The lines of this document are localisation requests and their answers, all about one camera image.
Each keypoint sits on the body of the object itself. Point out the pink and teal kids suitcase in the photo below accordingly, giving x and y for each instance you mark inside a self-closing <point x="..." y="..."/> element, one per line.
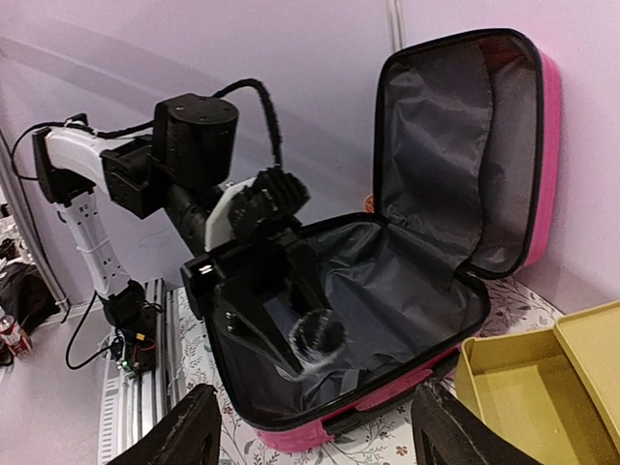
<point x="466" y="149"/>

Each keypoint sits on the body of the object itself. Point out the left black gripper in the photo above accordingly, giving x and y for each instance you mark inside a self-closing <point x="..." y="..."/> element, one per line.
<point x="238" y="276"/>

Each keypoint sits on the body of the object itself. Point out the left metal wall post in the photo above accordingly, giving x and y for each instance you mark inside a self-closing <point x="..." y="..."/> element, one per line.
<point x="396" y="24"/>

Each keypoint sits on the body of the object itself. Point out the yellow and white storage box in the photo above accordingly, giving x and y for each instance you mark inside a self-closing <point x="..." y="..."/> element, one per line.
<point x="551" y="393"/>

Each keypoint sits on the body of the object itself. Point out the orange patterned ceramic bowl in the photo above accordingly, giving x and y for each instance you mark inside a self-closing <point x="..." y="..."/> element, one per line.
<point x="368" y="205"/>

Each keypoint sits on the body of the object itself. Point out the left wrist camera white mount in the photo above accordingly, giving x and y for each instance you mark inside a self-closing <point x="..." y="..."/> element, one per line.
<point x="256" y="209"/>

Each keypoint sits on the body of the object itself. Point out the floral white tablecloth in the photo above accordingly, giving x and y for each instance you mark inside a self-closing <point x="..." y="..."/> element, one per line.
<point x="386" y="439"/>

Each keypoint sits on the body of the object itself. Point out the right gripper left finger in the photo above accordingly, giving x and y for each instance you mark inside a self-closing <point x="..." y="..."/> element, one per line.
<point x="188" y="435"/>

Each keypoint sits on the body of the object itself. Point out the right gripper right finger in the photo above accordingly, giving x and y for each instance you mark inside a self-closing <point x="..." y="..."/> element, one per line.
<point x="446" y="432"/>

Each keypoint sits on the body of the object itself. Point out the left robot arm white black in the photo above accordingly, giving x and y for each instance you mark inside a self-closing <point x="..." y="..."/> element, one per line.
<point x="189" y="143"/>

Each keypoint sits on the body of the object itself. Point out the aluminium front rail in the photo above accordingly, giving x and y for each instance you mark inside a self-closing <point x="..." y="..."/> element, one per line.
<point x="133" y="404"/>

